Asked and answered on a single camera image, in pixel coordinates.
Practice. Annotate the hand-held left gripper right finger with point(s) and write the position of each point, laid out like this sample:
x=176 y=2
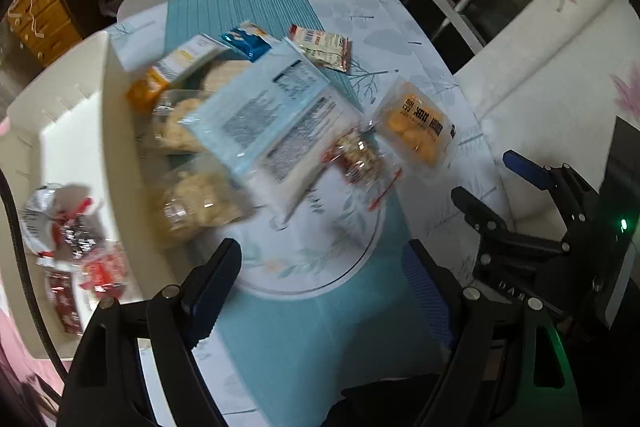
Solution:
x=425 y=292

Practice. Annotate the large light blue snack bag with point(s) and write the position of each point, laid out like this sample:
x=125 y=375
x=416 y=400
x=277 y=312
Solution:
x=250 y=112

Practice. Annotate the clear pack of round crackers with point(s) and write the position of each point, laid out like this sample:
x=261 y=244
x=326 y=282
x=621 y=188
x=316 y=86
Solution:
x=225 y=74

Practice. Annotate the orange cracker packet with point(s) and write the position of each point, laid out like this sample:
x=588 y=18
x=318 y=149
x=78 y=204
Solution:
x=415 y=127

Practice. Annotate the dark red snack packet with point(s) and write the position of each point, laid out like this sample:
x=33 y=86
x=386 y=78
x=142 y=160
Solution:
x=77 y=237

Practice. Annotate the blue snack packet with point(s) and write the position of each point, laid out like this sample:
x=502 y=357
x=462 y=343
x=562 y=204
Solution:
x=245 y=39

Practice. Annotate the red nut snack packet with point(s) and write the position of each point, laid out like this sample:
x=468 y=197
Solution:
x=355 y=157

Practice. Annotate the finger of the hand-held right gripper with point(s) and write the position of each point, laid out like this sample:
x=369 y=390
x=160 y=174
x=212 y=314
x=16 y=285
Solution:
x=480 y=217
x=525 y=168

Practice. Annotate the long red snack packet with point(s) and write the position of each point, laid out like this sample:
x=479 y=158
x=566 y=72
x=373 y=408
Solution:
x=62 y=307

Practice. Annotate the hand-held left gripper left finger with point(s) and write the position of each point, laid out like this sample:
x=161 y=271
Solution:
x=212 y=292

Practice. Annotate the white snack bag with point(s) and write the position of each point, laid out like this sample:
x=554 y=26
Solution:
x=300 y=152

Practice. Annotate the white pink-flowered cloth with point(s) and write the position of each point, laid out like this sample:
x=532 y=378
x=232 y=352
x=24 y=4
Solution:
x=550 y=72

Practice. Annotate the silver snack packet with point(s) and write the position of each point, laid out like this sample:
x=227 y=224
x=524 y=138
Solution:
x=42 y=217

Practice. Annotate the clear bag of puffed snacks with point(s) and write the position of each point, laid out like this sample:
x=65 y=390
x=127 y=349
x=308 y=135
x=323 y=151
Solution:
x=175 y=122
x=195 y=207

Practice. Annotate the white storage box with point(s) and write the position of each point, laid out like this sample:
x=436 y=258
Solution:
x=65 y=147

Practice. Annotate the teal printed tablecloth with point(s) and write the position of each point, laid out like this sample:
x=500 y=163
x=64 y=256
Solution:
x=300 y=337

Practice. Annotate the red snack packets in box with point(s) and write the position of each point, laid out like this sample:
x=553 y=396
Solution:
x=17 y=247

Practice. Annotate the red white snack packet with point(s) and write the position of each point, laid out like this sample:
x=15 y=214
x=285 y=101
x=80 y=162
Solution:
x=327 y=58
x=320 y=37

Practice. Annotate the orange white carton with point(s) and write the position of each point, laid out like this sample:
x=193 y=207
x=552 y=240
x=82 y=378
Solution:
x=170 y=67

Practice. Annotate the bright red snack packet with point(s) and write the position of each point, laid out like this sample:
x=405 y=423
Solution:
x=107 y=272

